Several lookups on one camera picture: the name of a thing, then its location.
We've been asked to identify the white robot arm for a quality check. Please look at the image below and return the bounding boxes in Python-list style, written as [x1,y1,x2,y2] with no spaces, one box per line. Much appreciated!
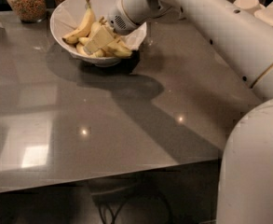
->
[113,0,273,224]

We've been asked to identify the white ceramic bowl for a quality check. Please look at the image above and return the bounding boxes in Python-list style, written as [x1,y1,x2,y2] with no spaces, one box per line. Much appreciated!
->
[49,0,148,68]

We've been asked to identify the upright left banana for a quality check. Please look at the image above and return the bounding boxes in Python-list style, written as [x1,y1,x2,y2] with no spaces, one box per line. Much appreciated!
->
[62,0,95,45]

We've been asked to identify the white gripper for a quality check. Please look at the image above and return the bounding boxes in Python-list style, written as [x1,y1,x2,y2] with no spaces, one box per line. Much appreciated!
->
[84,0,161,55]

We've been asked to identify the small middle banana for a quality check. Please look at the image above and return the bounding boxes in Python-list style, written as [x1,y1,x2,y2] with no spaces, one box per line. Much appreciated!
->
[78,37,89,45]

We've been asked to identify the left glass cereal jar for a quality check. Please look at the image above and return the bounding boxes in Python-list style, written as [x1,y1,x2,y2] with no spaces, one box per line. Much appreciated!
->
[7,0,47,22]

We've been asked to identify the black cables under table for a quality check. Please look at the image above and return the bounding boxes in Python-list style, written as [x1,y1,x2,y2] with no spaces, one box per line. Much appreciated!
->
[92,189,174,224]

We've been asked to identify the bottom left banana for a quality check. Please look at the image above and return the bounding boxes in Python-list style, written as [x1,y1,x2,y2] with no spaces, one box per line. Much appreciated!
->
[75,43,105,58]

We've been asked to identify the back stack of paper bowls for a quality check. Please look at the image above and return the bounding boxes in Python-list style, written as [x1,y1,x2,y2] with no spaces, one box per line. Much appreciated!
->
[234,0,265,15]

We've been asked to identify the large front banana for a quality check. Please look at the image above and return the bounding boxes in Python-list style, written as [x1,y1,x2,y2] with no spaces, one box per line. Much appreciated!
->
[89,21,132,58]

